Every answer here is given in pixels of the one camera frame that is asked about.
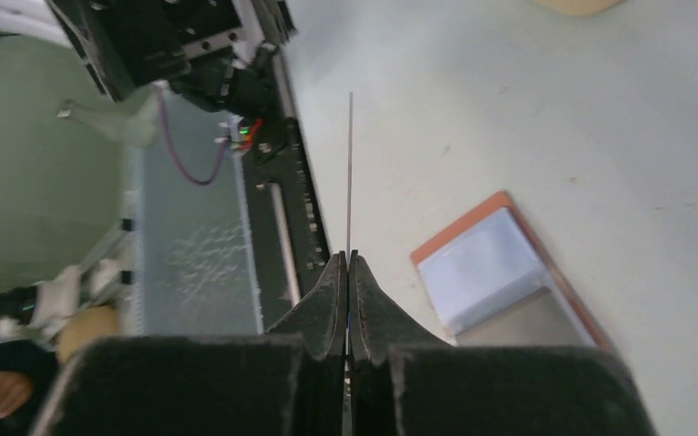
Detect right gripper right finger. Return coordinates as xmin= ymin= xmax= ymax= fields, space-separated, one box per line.
xmin=347 ymin=253 xmax=655 ymax=435

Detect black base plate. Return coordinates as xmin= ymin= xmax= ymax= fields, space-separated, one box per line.
xmin=242 ymin=54 xmax=331 ymax=329

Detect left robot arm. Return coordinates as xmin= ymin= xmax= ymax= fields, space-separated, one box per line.
xmin=0 ymin=1 xmax=296 ymax=119

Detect person in background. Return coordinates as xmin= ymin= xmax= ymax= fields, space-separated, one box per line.
xmin=0 ymin=265 xmax=118 ymax=435

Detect brown leather card holder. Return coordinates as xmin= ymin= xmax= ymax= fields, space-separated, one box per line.
xmin=410 ymin=191 xmax=614 ymax=352

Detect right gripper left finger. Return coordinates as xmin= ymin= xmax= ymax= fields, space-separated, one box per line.
xmin=31 ymin=253 xmax=347 ymax=435

